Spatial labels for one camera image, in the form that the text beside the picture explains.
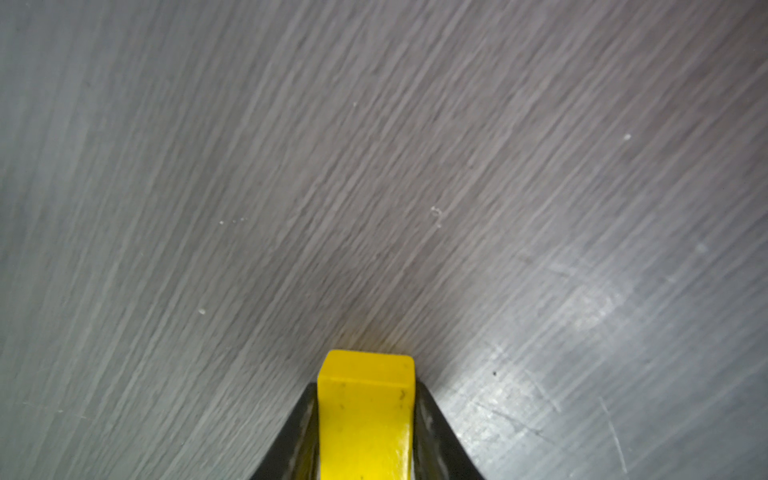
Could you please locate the yellow block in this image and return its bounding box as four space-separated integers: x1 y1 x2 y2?
317 350 416 480

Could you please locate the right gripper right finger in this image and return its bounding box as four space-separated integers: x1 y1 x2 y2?
413 380 484 480

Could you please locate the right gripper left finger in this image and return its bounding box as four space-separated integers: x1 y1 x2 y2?
250 383 318 480

